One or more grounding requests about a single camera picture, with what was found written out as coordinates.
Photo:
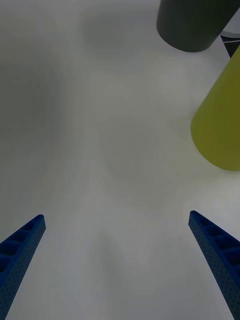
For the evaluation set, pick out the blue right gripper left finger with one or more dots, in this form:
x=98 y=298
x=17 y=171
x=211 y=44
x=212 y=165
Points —
x=18 y=252

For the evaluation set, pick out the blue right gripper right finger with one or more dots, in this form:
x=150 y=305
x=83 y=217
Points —
x=218 y=250

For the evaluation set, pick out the yellow-green plastic bin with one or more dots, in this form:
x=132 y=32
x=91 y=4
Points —
x=220 y=125

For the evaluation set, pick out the grey plastic bin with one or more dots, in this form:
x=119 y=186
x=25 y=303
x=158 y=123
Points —
x=192 y=22

